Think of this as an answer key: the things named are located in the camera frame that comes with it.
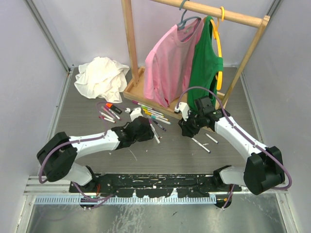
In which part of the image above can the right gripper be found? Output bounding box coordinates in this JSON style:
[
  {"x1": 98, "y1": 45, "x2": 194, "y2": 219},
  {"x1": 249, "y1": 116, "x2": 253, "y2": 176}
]
[{"x1": 178, "y1": 110, "x2": 204, "y2": 138}]

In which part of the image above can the grey cap marker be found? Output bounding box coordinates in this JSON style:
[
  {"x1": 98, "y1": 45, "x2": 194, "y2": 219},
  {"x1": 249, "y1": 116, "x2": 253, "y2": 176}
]
[{"x1": 149, "y1": 121, "x2": 160, "y2": 144}]

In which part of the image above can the white marker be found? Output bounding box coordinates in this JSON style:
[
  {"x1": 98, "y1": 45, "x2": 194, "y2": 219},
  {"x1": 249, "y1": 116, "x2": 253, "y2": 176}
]
[{"x1": 205, "y1": 133, "x2": 219, "y2": 144}]

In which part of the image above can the blue cap marker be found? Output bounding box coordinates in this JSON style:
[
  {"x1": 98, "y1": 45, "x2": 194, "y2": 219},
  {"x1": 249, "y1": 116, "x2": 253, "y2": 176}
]
[{"x1": 191, "y1": 138, "x2": 211, "y2": 153}]

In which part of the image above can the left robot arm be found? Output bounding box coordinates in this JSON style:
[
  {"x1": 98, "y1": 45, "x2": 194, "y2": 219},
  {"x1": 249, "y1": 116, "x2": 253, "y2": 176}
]
[{"x1": 37, "y1": 116, "x2": 155, "y2": 192}]

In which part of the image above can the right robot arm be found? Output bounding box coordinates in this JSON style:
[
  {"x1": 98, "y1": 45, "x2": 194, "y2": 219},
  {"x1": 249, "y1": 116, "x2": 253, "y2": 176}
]
[{"x1": 174, "y1": 97, "x2": 285, "y2": 195}]

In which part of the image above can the teal cap marker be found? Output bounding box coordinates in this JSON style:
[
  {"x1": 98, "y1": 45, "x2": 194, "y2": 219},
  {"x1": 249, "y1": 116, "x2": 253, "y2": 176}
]
[{"x1": 151, "y1": 115, "x2": 171, "y2": 125}]

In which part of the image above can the yellow cap marker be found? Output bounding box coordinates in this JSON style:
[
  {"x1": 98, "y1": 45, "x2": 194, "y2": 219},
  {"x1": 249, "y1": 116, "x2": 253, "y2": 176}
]
[{"x1": 143, "y1": 109, "x2": 169, "y2": 121}]

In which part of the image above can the green cap marker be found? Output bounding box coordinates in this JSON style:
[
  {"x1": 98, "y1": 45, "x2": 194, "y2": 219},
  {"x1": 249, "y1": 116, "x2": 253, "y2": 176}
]
[{"x1": 141, "y1": 105, "x2": 164, "y2": 116}]

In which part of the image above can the magenta cap marker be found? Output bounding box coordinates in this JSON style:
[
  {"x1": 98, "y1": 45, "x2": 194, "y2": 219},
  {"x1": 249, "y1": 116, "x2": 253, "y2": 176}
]
[{"x1": 132, "y1": 100, "x2": 153, "y2": 109}]

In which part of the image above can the pink cap marker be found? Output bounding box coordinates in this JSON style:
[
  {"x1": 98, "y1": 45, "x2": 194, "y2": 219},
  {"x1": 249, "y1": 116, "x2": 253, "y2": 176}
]
[{"x1": 104, "y1": 105, "x2": 121, "y2": 121}]

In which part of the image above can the orange black highlighter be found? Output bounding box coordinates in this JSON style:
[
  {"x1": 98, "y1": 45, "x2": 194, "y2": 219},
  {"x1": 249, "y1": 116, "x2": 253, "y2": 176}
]
[{"x1": 106, "y1": 103, "x2": 122, "y2": 115}]

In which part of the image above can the red cap marker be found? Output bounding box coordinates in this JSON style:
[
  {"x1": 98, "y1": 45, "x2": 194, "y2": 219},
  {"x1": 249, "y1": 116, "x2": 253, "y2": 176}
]
[{"x1": 99, "y1": 115, "x2": 116, "y2": 123}]

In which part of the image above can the wooden clothes rack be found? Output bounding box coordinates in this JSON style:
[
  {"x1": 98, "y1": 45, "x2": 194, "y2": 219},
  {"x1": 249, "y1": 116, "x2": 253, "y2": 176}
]
[{"x1": 121, "y1": 0, "x2": 271, "y2": 119}]

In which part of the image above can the white crumpled cloth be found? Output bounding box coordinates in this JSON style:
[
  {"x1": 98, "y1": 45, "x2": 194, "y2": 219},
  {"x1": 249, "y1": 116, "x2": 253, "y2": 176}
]
[{"x1": 74, "y1": 57, "x2": 130, "y2": 103}]

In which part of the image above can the pink t-shirt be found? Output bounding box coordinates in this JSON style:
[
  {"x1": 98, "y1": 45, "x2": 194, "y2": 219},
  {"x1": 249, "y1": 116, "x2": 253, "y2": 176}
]
[{"x1": 143, "y1": 18, "x2": 204, "y2": 108}]

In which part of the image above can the green tank top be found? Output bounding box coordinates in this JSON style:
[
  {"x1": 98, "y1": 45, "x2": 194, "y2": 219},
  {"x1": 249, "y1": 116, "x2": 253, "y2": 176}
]
[{"x1": 188, "y1": 16, "x2": 224, "y2": 113}]

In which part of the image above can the grey clothes hanger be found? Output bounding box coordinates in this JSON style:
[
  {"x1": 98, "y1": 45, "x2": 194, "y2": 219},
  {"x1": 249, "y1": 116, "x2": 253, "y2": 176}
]
[{"x1": 177, "y1": 10, "x2": 202, "y2": 42}]

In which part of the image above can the yellow clothes hanger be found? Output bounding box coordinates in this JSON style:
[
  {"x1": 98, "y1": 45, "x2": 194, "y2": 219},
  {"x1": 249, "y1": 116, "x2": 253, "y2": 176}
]
[{"x1": 210, "y1": 18, "x2": 223, "y2": 91}]

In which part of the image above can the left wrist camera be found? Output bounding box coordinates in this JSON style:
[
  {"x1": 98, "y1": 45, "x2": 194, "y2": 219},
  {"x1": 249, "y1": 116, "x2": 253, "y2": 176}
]
[{"x1": 125, "y1": 107, "x2": 143, "y2": 122}]

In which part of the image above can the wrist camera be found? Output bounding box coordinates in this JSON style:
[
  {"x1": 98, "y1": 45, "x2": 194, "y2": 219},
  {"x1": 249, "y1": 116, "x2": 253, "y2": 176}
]
[
  {"x1": 125, "y1": 107, "x2": 143, "y2": 122},
  {"x1": 174, "y1": 102, "x2": 190, "y2": 121}
]

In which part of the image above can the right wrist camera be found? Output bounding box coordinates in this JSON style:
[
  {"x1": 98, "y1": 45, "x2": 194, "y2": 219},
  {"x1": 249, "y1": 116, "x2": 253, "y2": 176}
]
[{"x1": 174, "y1": 102, "x2": 190, "y2": 121}]

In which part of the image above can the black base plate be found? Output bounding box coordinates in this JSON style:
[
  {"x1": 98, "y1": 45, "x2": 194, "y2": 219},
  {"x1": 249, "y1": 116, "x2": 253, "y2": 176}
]
[{"x1": 69, "y1": 173, "x2": 242, "y2": 198}]

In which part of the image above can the grey cable duct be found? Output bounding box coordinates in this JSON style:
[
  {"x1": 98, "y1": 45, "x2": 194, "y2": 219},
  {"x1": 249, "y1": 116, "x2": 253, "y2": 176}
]
[{"x1": 34, "y1": 195, "x2": 217, "y2": 205}]

